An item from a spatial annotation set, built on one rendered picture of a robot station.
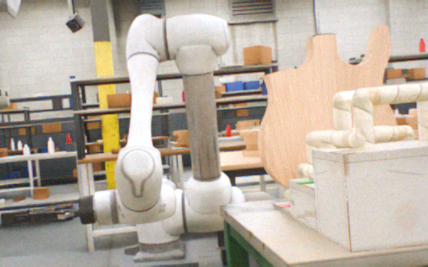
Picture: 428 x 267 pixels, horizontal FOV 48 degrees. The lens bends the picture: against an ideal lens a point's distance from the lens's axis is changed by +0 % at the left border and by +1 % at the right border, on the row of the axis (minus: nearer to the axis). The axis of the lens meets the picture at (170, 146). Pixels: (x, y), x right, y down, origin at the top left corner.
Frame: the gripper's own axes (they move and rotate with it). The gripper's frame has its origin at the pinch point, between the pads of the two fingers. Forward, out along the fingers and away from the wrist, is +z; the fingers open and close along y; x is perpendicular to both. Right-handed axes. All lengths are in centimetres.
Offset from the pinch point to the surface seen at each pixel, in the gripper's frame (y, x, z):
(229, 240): 3, -13, -56
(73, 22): 23, 53, -17
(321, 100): -9, 23, -79
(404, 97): -45, 22, -79
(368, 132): -45, 16, -72
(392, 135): -29, 14, -86
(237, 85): 948, 82, -292
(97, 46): 659, 148, 5
